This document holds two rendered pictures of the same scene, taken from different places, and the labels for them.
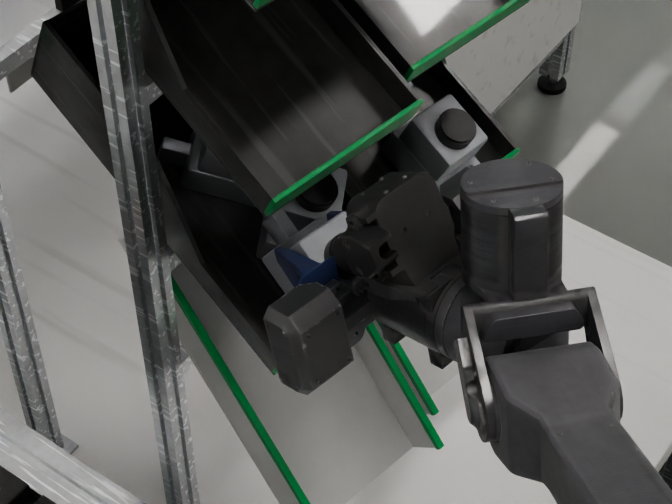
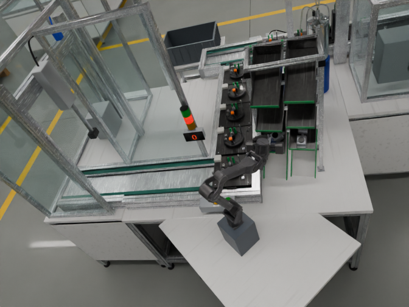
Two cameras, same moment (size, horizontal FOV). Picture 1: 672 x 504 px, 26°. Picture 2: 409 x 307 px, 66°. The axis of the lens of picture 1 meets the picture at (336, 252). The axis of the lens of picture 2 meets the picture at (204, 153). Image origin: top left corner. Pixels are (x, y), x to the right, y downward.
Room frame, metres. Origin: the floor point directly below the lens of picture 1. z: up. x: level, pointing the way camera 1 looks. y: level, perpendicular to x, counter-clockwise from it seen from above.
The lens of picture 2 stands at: (0.09, -0.96, 2.49)
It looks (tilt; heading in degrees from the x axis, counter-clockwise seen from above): 46 degrees down; 77
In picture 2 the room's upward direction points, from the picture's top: 22 degrees counter-clockwise
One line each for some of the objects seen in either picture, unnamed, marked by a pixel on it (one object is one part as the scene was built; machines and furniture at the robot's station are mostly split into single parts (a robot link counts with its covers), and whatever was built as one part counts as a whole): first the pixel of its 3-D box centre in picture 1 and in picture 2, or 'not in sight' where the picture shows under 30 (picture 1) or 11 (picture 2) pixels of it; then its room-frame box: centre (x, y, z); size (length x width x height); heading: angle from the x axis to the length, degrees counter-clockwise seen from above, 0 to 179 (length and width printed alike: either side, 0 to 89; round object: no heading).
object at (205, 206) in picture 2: not in sight; (217, 204); (0.30, 0.09, 0.93); 0.21 x 0.07 x 0.06; 144
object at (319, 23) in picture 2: not in sight; (318, 32); (1.45, 0.51, 1.32); 0.14 x 0.14 x 0.38
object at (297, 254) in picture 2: not in sight; (249, 234); (0.35, -0.14, 0.84); 0.90 x 0.70 x 0.03; 99
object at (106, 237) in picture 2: not in sight; (132, 175); (-0.11, 1.21, 0.43); 1.39 x 0.63 x 0.86; 54
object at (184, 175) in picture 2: not in sight; (189, 176); (0.26, 0.41, 0.91); 0.84 x 0.28 x 0.10; 144
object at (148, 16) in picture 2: not in sight; (182, 97); (0.43, 0.45, 1.46); 0.03 x 0.03 x 1.00; 54
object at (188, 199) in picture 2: not in sight; (189, 198); (0.18, 0.25, 0.91); 0.89 x 0.06 x 0.11; 144
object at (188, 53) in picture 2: not in sight; (191, 44); (1.19, 2.24, 0.73); 0.62 x 0.42 x 0.23; 144
